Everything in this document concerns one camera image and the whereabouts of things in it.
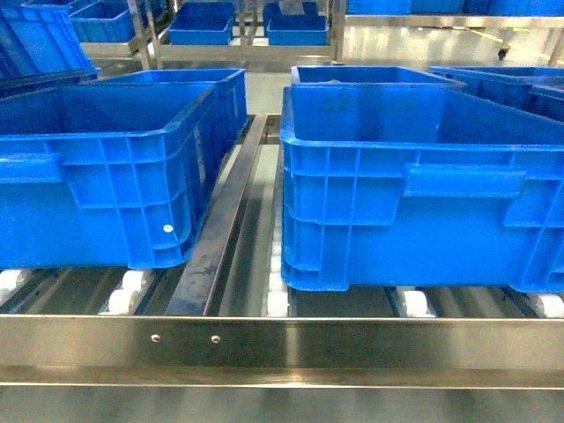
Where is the steel roller shelf rack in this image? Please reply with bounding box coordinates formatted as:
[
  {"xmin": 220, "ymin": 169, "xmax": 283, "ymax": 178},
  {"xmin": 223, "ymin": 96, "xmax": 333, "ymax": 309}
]
[{"xmin": 1, "ymin": 115, "xmax": 563, "ymax": 390}]

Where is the blue bin left rear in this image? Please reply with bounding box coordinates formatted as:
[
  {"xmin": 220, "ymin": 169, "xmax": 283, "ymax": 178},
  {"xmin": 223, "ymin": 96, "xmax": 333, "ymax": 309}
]
[{"xmin": 93, "ymin": 68, "xmax": 249, "ymax": 154}]

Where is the blue target bin front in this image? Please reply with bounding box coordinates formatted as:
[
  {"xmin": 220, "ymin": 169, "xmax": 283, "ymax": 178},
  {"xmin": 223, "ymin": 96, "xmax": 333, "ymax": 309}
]
[{"xmin": 280, "ymin": 84, "xmax": 563, "ymax": 293}]

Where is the blue bin behind target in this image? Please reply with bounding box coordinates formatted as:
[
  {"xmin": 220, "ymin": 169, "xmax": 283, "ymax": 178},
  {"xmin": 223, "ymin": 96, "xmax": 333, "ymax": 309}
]
[{"xmin": 291, "ymin": 65, "xmax": 466, "ymax": 90}]

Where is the blue bin left front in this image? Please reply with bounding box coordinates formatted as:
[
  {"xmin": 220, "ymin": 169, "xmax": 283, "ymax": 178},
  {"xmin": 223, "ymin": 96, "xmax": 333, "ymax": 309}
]
[{"xmin": 0, "ymin": 82, "xmax": 217, "ymax": 271}]

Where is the far blue bin right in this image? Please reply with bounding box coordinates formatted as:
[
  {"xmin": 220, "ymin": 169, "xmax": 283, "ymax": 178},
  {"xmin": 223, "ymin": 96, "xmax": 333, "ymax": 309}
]
[{"xmin": 263, "ymin": 1, "xmax": 330, "ymax": 46}]

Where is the far blue bin left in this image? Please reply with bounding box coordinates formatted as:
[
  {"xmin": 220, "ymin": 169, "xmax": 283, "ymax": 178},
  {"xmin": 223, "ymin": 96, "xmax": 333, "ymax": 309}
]
[{"xmin": 168, "ymin": 2, "xmax": 235, "ymax": 46}]

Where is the far steel cart rack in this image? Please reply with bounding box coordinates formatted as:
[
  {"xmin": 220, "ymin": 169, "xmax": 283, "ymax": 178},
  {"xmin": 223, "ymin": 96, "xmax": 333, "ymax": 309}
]
[{"xmin": 125, "ymin": 1, "xmax": 346, "ymax": 70}]

